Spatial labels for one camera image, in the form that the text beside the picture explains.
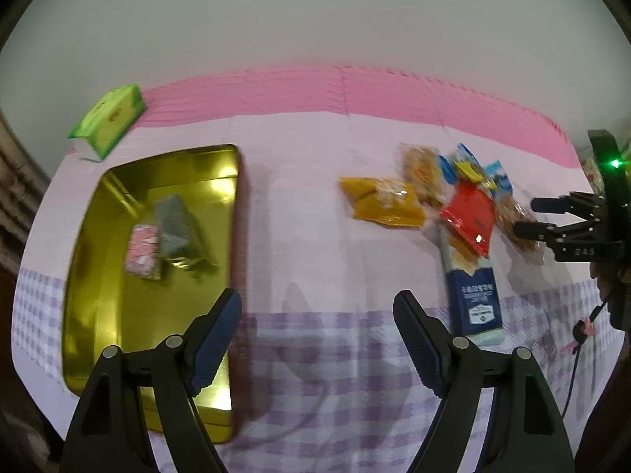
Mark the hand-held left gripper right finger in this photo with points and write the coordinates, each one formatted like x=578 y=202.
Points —
x=419 y=340

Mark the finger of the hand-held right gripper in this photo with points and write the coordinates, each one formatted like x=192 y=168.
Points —
x=535 y=230
x=557 y=203

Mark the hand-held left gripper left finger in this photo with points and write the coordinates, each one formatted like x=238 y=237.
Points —
x=217 y=340

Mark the clear brown snack packet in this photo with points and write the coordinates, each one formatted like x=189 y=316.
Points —
x=512 y=217

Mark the red snack packet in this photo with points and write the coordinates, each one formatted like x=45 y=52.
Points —
x=471 y=217

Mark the navy blue snack packet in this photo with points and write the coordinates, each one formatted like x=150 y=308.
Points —
x=473 y=295

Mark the clear fried snack packet orange label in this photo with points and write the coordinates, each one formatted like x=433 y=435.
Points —
x=421 y=170

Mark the gold metal tin tray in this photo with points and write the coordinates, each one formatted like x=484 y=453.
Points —
x=108 y=256

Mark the blue wrapped candy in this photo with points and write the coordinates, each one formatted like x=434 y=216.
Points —
x=499 y=177
x=466 y=153

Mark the yellow wrapped candy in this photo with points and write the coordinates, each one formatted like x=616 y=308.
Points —
x=471 y=173

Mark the pink snack packet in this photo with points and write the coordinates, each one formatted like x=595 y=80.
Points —
x=142 y=251

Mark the grey snack packet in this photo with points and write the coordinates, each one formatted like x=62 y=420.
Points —
x=172 y=226

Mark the pink purple checkered tablecloth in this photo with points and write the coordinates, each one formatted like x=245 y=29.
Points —
x=305 y=256

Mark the beige patterned curtain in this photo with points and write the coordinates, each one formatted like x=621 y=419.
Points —
x=19 y=197

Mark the green tissue box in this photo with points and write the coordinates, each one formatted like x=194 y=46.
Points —
x=106 y=118

